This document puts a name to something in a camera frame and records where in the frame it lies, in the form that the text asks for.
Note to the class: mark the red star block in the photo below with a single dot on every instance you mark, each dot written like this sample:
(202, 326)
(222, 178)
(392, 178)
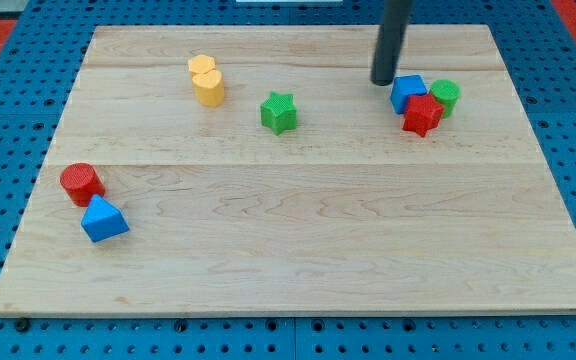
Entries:
(422, 113)

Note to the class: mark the yellow pentagon block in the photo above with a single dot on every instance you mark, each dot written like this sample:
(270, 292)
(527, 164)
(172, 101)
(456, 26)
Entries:
(201, 64)

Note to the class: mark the yellow heart block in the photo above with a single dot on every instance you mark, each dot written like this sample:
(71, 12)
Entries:
(209, 88)

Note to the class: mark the blue cube block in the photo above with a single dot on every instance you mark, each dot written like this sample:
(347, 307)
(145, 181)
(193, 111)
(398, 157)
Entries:
(403, 88)

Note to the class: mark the red cylinder block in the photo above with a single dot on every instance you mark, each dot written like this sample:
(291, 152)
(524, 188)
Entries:
(81, 182)

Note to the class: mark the light wooden board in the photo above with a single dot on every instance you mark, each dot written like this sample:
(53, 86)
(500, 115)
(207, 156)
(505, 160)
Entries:
(348, 215)

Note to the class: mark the green star block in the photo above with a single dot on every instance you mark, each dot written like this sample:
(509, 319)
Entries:
(279, 113)

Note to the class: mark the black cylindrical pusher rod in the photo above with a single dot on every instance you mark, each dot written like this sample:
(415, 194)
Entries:
(389, 42)

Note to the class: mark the green cylinder block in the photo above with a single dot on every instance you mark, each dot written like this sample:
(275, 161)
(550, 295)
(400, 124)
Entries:
(447, 93)

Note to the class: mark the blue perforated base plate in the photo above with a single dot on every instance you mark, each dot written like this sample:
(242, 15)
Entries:
(38, 64)

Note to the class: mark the blue triangle block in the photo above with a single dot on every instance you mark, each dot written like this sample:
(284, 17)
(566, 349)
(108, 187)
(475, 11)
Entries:
(102, 220)

